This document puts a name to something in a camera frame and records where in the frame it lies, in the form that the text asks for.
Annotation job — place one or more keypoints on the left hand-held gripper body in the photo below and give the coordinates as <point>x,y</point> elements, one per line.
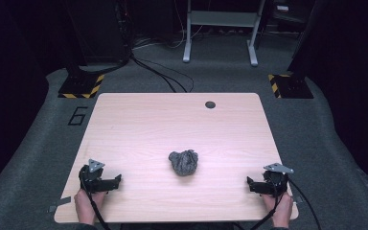
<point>92,182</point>

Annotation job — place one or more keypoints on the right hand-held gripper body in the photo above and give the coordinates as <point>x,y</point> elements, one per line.
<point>274,185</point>

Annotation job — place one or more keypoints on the grey towel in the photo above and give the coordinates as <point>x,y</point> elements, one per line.
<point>183,163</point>

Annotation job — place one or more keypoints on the person's right hand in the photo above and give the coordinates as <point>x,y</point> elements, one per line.
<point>281,211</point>

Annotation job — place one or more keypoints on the person's left hand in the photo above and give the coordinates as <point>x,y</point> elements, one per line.
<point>84,207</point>

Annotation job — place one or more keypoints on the grey tape strip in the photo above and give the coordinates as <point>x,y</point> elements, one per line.
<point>298,199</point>
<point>59,204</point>

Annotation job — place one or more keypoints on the black striped stand base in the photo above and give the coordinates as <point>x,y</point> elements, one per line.
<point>81,86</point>
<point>292,86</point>

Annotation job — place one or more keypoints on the black cabinet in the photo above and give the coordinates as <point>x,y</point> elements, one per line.
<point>99,28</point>

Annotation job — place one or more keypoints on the dark box with white label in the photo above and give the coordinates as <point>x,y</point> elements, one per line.
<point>284,9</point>

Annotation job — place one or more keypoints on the white metal stand frame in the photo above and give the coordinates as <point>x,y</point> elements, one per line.
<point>223,18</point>

